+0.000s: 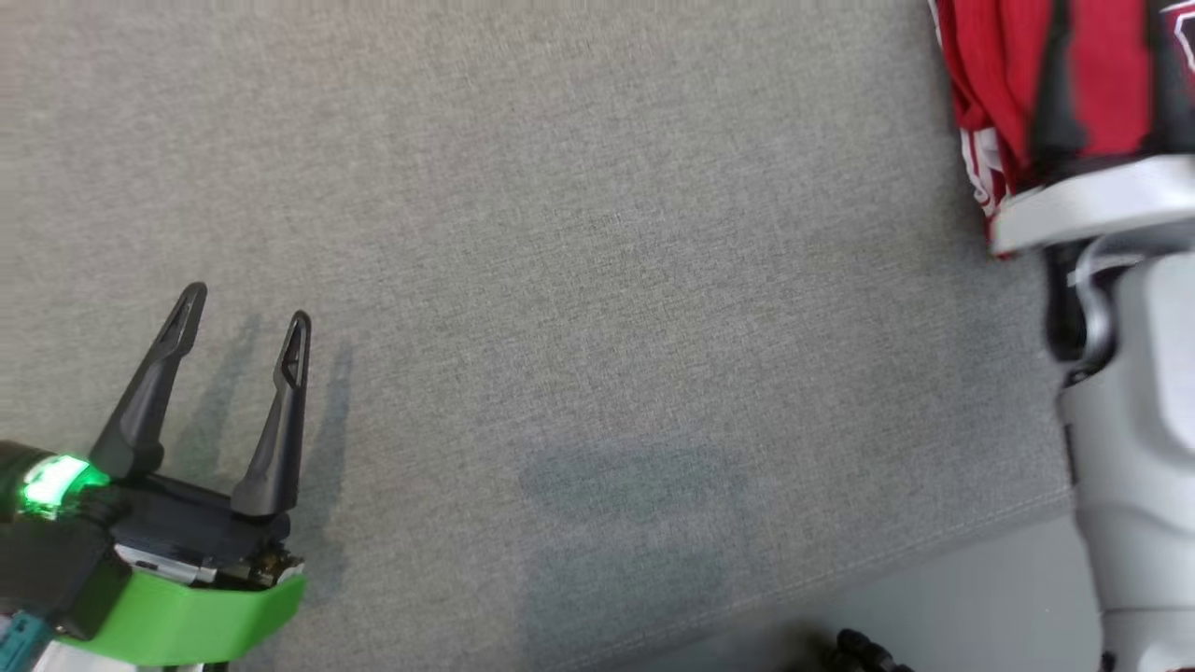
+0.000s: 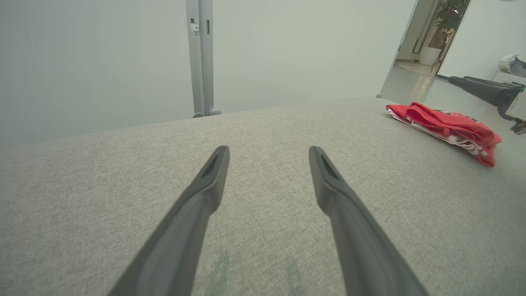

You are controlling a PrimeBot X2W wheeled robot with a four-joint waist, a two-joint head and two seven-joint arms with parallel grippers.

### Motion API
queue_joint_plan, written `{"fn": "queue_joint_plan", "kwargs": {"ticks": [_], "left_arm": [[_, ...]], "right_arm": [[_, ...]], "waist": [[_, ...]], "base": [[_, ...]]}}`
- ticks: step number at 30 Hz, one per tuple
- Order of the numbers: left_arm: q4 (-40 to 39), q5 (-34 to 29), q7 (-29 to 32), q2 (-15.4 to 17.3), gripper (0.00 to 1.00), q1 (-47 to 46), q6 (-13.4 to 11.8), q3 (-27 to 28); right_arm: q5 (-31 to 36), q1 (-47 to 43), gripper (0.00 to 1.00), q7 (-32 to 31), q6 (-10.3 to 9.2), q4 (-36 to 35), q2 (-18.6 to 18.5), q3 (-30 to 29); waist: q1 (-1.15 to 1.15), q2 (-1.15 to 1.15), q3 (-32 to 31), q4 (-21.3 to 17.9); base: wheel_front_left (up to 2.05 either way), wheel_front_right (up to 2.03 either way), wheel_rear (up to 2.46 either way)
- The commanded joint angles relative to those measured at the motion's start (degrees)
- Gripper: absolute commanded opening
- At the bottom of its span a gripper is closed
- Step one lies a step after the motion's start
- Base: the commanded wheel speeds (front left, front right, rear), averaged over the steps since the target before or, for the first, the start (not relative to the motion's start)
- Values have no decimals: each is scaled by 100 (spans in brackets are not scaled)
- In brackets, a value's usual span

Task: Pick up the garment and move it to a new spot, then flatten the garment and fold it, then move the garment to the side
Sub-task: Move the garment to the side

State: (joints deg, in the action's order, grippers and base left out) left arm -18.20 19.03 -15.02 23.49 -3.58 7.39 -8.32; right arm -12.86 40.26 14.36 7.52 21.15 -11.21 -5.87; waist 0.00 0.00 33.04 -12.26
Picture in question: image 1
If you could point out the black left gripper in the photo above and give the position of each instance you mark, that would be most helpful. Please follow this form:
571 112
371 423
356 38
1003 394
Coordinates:
168 532

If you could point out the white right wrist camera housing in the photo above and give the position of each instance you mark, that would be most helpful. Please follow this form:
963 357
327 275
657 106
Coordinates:
1092 205

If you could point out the grey fabric sofa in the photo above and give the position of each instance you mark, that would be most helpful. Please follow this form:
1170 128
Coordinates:
560 327

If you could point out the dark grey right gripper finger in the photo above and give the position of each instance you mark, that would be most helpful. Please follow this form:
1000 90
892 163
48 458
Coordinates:
1174 112
1057 103

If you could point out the green left wrist camera housing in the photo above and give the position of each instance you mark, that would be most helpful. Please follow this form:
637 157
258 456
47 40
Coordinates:
187 621

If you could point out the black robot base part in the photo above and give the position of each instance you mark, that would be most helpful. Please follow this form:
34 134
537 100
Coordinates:
854 649

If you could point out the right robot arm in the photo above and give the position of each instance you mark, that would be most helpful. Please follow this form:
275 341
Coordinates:
1139 467

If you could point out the red shirt with white sleeves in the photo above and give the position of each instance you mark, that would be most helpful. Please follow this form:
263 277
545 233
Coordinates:
990 75

